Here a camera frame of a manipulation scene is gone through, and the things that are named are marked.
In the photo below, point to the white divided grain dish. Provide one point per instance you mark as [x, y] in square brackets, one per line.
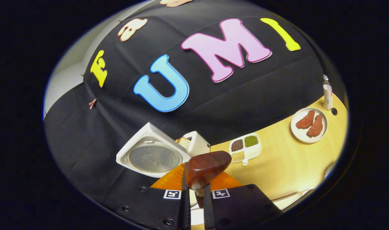
[253, 152]

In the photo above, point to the white rice cooker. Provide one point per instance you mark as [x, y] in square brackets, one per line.
[149, 158]

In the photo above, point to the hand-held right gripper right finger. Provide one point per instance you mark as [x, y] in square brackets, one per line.
[239, 207]

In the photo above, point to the white toaster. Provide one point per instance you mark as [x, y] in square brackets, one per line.
[200, 143]

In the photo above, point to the toast bread slice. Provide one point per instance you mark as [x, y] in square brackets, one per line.
[183, 143]

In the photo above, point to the clear bottle pink label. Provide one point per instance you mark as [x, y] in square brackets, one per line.
[327, 95]

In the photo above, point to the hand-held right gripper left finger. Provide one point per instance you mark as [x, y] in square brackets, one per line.
[156, 207]

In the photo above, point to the white round plate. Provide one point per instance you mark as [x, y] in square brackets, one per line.
[298, 132]

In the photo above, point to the black backdrop cloth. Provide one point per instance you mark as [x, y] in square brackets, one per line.
[118, 143]

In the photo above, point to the brown wooden spoon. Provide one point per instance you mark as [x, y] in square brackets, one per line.
[207, 166]

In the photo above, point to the red meat piece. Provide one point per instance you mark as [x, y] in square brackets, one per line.
[305, 120]
[316, 126]

